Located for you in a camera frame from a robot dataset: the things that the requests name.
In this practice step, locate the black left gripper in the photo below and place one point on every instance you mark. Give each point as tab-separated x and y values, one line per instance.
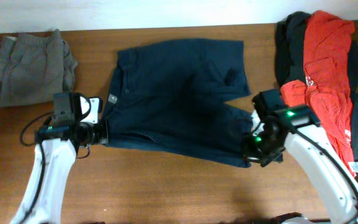
104	134

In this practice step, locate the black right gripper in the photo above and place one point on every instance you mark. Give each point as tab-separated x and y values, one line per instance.
273	155

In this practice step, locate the navy blue shorts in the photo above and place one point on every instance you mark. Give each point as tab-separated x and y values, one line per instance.
174	96

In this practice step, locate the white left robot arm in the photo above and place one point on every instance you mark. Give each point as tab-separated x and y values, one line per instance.
73	124

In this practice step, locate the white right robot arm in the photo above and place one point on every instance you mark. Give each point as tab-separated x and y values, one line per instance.
298	131

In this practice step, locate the folded grey shorts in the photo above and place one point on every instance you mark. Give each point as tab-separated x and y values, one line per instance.
33	69

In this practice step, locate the red t-shirt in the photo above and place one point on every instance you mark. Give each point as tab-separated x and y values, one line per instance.
326	89

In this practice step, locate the black garment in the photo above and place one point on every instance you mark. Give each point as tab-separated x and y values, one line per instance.
289	40

